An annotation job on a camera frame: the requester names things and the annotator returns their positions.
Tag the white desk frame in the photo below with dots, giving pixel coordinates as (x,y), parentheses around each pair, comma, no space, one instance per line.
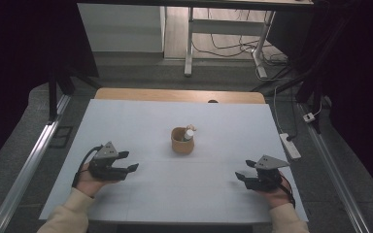
(226,26)

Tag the white table cover sheet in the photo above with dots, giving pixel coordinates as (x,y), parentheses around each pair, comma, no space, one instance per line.
(181,187)

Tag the white cabinet panel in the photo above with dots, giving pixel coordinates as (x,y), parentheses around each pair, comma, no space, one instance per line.
(123,27)

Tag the person's right hand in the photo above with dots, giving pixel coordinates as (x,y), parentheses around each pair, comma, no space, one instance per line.
(278,197)

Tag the wooden table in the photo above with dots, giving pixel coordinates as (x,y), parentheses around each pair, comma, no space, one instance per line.
(175,94)

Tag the white power strip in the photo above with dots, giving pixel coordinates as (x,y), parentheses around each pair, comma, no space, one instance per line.
(290,146)

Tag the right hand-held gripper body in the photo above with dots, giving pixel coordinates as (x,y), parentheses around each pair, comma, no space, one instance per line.
(267,176)

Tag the small beige item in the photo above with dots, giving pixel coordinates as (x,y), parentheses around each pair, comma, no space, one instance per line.
(191,127)

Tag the aluminium rail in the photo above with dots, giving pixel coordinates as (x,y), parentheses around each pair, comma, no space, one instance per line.
(29,165)
(333,174)

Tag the person's left hand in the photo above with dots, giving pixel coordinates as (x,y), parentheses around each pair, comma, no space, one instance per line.
(85,184)

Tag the black metal stand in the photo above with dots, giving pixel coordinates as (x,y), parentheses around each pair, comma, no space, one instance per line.
(307,87)
(52,97)

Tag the dark curtain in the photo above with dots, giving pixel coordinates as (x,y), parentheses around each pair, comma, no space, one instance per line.
(19,58)
(359,81)

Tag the tan round cup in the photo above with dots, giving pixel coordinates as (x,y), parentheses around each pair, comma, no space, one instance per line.
(182,147)

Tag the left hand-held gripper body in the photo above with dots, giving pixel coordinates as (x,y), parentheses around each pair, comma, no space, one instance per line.
(105,161)

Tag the white plug adapter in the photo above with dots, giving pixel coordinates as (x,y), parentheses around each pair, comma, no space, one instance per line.
(309,117)

